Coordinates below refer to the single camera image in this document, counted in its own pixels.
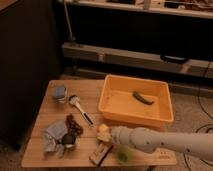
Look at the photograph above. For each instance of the dark red grape bunch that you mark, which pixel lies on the dark red grape bunch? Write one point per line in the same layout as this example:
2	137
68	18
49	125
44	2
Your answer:
73	126

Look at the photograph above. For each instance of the grey blue cloth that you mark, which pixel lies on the grey blue cloth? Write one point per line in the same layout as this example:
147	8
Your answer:
53	135

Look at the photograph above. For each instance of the green cucumber toy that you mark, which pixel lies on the green cucumber toy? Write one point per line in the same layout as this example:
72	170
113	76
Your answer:
140	98

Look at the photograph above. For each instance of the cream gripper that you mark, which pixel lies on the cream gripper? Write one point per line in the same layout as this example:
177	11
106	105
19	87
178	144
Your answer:
107	136

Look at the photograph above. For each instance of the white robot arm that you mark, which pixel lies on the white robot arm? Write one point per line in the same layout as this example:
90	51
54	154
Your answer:
195	144

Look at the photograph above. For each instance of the dark round avocado toy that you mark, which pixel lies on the dark round avocado toy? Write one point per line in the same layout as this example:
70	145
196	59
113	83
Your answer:
68	141

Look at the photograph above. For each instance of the white handled kitchen utensil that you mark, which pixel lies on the white handled kitchen utensil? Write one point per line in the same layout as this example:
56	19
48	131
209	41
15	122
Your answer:
74	100

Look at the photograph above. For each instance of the green cup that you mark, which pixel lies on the green cup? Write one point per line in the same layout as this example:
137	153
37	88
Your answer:
123	155

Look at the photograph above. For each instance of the yellow plastic tray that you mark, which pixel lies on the yellow plastic tray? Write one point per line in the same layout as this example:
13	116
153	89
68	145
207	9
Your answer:
117	103

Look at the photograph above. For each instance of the grey metal shelf rail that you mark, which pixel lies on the grey metal shelf rail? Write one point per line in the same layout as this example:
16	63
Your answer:
135	59

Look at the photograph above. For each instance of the wooden folding table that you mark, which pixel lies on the wooden folding table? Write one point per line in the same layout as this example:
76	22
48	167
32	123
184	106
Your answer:
51	111

